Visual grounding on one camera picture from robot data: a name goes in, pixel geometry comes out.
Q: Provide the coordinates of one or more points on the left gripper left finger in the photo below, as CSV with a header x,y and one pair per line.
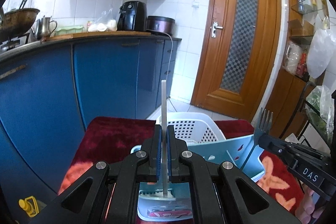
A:
x,y
107,193

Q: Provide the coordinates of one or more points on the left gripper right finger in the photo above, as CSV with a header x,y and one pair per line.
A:
x,y
225,196

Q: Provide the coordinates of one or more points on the stainless steel fork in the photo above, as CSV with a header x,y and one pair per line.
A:
x,y
263,125

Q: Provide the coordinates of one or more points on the beige chopstick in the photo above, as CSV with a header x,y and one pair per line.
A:
x,y
164,139

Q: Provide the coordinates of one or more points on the blue kitchen base cabinets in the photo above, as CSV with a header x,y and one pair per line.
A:
x,y
51,91

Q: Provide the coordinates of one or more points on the person's right hand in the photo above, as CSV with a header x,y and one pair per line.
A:
x,y
306,210

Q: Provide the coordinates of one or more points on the light blue chopsticks box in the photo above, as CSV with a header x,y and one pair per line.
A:
x,y
154,207

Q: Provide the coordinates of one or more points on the white perforated plastic basket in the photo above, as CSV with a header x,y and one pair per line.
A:
x,y
195,128

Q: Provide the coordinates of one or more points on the white plastic bag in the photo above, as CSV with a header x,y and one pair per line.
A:
x,y
321,49

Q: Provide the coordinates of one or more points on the wooden door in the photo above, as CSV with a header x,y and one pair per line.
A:
x,y
235,67

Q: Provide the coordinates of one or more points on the wooden cutting board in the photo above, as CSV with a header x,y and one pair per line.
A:
x,y
96,34

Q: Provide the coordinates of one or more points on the green ceramic dish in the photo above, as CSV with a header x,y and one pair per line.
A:
x,y
65,30

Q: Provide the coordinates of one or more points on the bag of white buns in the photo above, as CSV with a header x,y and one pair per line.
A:
x,y
106,22

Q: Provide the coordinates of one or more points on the gas stove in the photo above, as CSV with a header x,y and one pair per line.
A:
x,y
15,42

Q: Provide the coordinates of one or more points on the dark rice cooker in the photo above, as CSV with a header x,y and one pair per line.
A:
x,y
160,24

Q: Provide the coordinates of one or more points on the stainless steel kettle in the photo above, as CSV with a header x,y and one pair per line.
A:
x,y
43,28

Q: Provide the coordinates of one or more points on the black air fryer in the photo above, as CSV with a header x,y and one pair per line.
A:
x,y
133,15

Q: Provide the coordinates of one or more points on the steel wok with ladle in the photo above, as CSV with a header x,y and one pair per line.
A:
x,y
17,21

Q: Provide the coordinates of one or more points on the black wire rack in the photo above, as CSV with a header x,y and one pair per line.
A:
x,y
305,114

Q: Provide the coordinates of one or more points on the silver door handle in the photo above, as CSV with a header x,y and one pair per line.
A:
x,y
214,29

